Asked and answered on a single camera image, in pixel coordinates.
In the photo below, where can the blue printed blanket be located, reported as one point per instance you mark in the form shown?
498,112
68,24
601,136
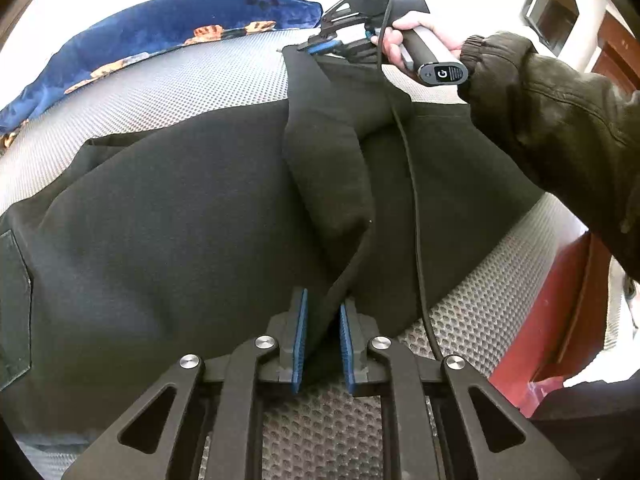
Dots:
150,25

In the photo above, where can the dark framed wall screen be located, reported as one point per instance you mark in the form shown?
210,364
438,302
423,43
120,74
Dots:
552,5

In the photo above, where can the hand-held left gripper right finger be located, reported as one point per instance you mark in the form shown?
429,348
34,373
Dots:
345,350

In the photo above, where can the black pants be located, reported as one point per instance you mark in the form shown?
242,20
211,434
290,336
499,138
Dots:
175,235

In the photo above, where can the person's dark clothed leg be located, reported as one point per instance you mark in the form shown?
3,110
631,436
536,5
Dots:
590,430

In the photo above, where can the person's right hand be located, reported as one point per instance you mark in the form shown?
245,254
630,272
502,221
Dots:
420,22

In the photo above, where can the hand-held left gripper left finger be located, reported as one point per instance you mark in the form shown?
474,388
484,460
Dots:
298,340

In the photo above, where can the red-brown wooden bed frame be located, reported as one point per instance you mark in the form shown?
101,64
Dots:
550,310

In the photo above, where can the brown wooden door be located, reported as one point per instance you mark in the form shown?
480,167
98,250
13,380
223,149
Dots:
617,55

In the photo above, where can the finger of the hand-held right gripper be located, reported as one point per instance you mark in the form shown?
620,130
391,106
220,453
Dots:
357,52
320,49

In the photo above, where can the person's right forearm dark sleeve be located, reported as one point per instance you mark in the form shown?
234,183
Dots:
560,125

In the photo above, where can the white spotted cloth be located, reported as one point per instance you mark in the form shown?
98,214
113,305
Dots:
622,325

